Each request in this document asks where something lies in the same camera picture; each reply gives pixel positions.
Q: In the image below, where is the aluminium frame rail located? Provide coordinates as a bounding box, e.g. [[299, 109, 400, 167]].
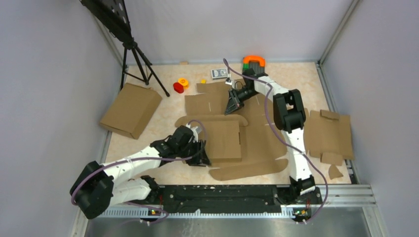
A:
[[70, 203, 388, 237]]

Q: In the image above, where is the folded brown cardboard box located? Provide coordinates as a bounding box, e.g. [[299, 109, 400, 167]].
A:
[[99, 83, 162, 139]]

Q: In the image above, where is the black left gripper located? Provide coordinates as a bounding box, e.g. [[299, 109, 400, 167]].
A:
[[177, 139, 211, 166]]

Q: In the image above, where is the orange green grey toy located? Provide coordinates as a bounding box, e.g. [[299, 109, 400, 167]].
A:
[[242, 55, 266, 74]]

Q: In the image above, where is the large cardboard box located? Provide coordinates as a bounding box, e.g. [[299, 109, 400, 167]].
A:
[[175, 82, 289, 181]]

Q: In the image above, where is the small red toy piece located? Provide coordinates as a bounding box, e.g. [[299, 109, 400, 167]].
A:
[[173, 78, 189, 94]]

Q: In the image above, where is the black tripod stand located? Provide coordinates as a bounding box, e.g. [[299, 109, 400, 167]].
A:
[[80, 0, 170, 97]]

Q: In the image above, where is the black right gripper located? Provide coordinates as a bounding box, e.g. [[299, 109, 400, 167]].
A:
[[224, 87, 259, 117]]

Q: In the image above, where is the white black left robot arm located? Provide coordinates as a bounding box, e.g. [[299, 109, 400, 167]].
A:
[[69, 121, 209, 219]]

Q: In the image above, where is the flat cardboard blank at right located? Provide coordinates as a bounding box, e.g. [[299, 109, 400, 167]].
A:
[[304, 110, 354, 180]]

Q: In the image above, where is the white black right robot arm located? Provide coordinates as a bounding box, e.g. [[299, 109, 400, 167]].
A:
[[224, 67, 316, 203]]

